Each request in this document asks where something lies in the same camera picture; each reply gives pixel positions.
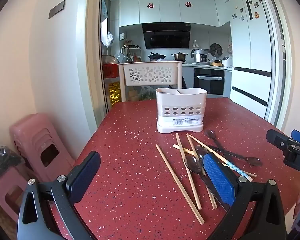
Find blue-patterned end chopstick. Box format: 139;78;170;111
190;135;253;181

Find plain wooden chopstick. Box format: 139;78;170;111
186;133;217;210
155;144;205;225
175;133;202;210

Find yellow-patterned chopstick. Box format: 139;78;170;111
173;144;257;178

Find stacked pink plastic stools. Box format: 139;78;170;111
0;114;75;222

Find black plastic bag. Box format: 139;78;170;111
0;146;24;177

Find pink plastic utensil holder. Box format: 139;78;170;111
156;88;207;134

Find black built-in oven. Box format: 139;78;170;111
193;68;225;96

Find white refrigerator with magnets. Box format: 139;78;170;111
226;0;272;118

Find silver electric pressure cooker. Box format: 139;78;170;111
191;49;210;64

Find steel pot with lid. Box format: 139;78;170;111
172;51;188;62

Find pink flower-cutout storage cart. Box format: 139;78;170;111
118;61;183;102

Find black wok on stove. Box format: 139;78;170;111
148;52;166;61

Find red plastic basket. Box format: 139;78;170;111
102;64;119;79

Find black range hood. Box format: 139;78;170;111
142;22;191;49

